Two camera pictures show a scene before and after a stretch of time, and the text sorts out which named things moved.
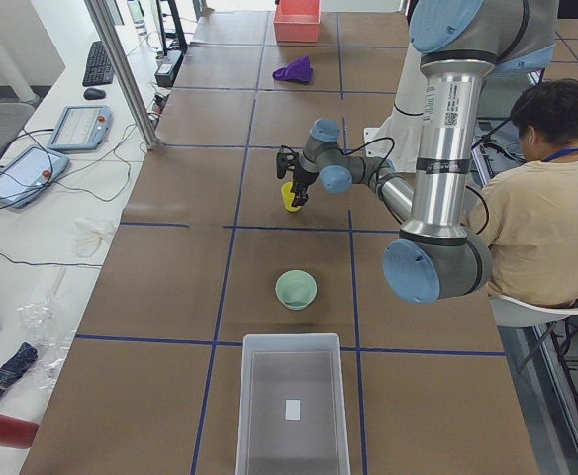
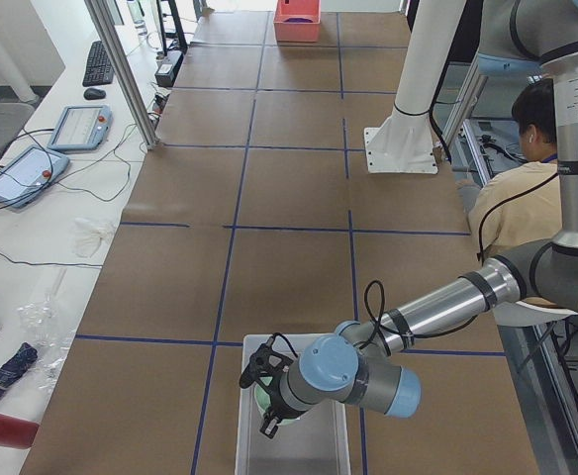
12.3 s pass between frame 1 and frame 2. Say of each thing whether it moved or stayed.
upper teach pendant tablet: stayed
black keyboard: stayed
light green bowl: moved
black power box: stayed
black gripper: moved
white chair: stayed
